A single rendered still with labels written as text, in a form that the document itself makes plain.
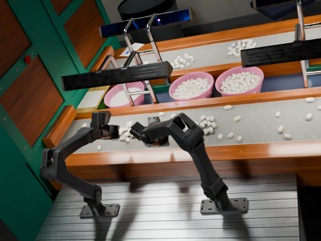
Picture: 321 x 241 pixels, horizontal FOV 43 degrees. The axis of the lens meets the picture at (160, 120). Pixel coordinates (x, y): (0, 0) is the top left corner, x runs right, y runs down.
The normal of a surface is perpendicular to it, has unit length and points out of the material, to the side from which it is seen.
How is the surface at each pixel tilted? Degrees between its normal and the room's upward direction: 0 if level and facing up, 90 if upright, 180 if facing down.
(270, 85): 0
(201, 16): 90
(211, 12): 90
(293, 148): 0
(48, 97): 90
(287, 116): 0
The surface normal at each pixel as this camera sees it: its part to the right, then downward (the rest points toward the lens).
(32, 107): 0.91, -0.07
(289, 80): -0.32, -0.75
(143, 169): -0.26, 0.65
